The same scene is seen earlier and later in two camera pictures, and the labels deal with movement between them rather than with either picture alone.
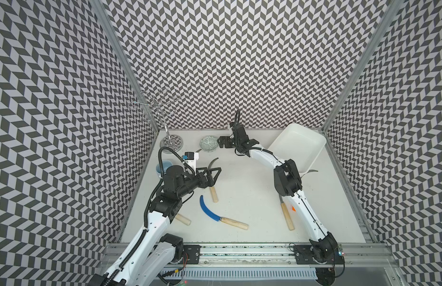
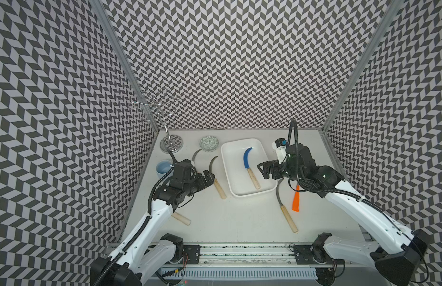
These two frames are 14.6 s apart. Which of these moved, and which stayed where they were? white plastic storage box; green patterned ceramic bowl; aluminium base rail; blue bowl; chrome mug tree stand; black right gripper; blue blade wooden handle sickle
Moved: white plastic storage box; black right gripper; blue blade wooden handle sickle
Stayed: green patterned ceramic bowl; chrome mug tree stand; aluminium base rail; blue bowl
